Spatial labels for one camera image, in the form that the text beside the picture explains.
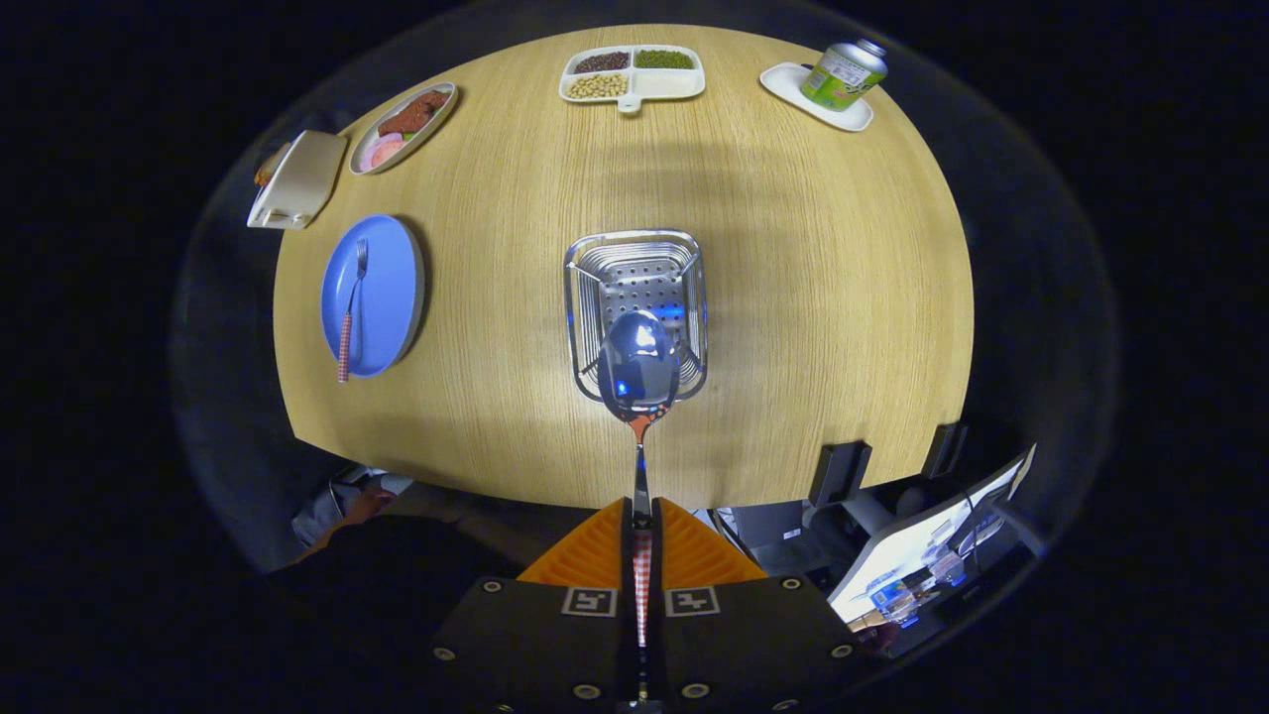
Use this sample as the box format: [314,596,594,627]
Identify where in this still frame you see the white toaster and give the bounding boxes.
[246,129,349,231]

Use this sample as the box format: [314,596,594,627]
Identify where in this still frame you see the fork with red checked handle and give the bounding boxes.
[336,238,370,385]

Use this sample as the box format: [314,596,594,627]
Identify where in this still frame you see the white oval plate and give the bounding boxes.
[348,81,460,177]

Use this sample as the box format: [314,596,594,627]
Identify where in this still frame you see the blue round plate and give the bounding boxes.
[319,213,426,379]

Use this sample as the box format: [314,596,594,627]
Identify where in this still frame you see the brown toast slice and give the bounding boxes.
[254,142,293,189]

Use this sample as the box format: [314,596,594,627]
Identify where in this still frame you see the white rectangular coaster tray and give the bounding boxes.
[759,61,875,133]

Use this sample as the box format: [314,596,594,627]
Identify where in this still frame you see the green labelled metal bottle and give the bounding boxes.
[799,39,889,112]

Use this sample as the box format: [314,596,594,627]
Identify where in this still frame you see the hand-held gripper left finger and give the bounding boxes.
[428,497,637,714]

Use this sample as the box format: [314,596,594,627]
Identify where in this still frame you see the spoon with red checked handle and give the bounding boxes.
[597,309,683,651]

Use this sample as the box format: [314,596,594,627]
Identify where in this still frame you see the metal wire basket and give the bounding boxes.
[563,229,709,403]

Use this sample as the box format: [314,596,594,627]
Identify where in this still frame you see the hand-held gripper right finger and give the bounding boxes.
[649,497,864,714]

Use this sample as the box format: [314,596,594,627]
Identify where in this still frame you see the brown meat pieces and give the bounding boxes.
[377,89,452,138]

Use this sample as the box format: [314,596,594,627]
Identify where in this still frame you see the person's dark clothing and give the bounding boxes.
[248,484,556,714]

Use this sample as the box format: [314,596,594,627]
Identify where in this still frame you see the white divided tray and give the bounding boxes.
[558,44,707,115]

